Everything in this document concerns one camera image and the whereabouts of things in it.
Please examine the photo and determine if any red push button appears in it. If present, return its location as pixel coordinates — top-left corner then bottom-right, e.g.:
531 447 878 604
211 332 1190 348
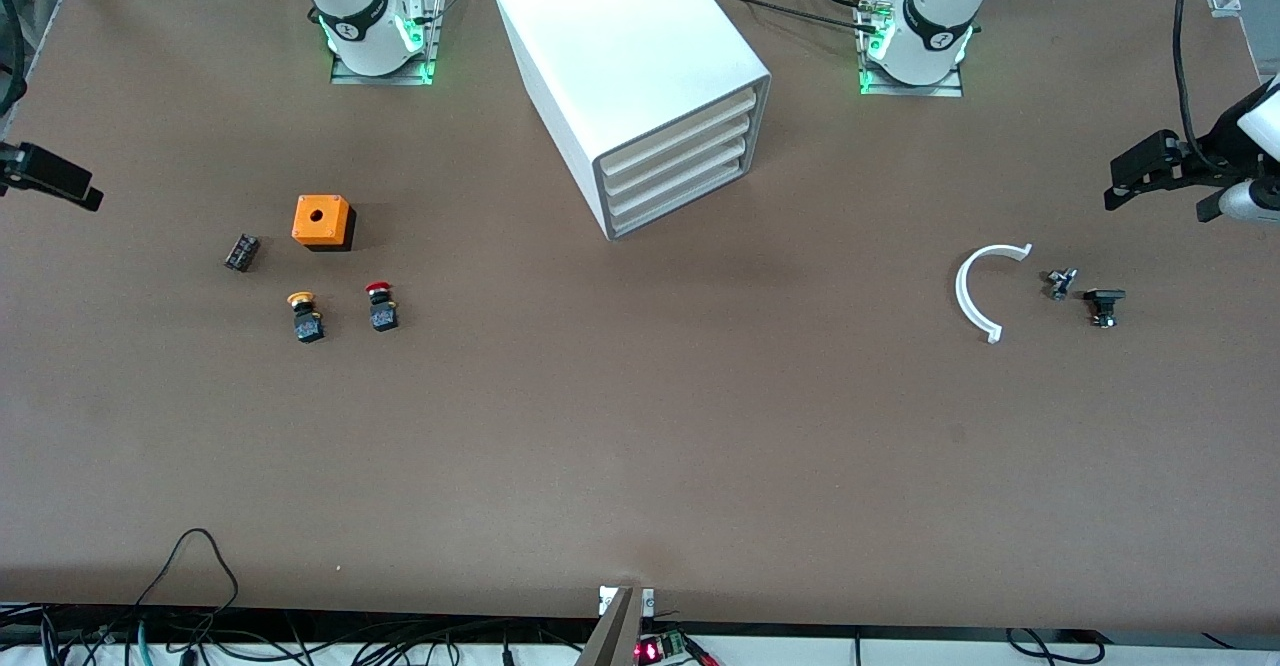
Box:
364 281 401 333

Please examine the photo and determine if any yellow push button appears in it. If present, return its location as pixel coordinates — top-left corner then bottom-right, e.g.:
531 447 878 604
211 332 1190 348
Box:
286 291 327 345

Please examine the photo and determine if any small black plastic part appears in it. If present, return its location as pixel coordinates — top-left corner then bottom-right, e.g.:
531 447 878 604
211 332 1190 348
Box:
1084 288 1127 329

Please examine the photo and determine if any white curved plastic arc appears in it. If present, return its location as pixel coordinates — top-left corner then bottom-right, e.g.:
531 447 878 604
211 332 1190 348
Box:
955 243 1033 345

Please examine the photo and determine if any circuit board with red light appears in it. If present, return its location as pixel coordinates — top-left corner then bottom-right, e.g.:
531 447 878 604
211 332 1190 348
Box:
635 631 693 665

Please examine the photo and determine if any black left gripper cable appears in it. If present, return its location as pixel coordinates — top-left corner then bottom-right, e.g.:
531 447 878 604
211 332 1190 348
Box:
1174 0 1203 144

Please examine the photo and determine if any orange button enclosure box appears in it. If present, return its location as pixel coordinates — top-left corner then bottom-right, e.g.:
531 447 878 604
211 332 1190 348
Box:
291 194 357 253

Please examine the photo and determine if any long black power cable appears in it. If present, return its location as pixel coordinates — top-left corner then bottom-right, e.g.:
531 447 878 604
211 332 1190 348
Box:
705 0 883 37

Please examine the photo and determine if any thin black looped cable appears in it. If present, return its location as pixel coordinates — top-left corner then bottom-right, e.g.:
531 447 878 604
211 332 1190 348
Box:
135 528 241 637

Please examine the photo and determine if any black coiled cable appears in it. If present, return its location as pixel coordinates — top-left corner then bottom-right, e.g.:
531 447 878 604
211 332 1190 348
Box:
1005 628 1107 665

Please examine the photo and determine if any grey camera mount bar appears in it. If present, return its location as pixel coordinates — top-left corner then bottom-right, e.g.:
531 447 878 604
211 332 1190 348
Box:
575 586 656 666

